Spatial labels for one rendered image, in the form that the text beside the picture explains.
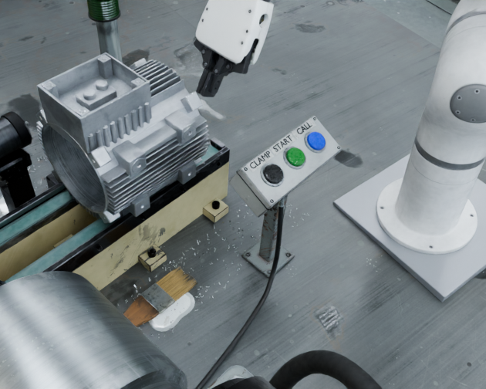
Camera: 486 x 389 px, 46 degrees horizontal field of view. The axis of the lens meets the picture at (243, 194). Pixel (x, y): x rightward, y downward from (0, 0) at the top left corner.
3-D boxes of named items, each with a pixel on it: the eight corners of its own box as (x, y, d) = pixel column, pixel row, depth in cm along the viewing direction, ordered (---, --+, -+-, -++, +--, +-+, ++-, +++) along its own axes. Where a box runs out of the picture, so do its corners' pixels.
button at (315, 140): (312, 157, 87) (318, 152, 85) (299, 141, 87) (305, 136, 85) (324, 147, 88) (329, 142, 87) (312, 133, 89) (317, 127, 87)
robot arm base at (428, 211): (419, 166, 120) (441, 96, 107) (496, 221, 110) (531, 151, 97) (356, 208, 112) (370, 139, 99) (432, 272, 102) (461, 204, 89)
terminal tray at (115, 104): (89, 160, 80) (82, 120, 75) (45, 123, 85) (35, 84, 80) (154, 121, 87) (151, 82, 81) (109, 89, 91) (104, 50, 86)
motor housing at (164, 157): (119, 243, 90) (105, 156, 76) (48, 180, 98) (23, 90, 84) (210, 179, 100) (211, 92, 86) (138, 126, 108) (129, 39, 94)
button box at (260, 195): (257, 219, 84) (272, 206, 79) (227, 181, 84) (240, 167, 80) (327, 162, 93) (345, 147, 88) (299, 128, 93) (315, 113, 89)
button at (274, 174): (268, 191, 82) (274, 186, 80) (255, 174, 82) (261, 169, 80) (282, 180, 83) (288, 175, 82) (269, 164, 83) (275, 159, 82)
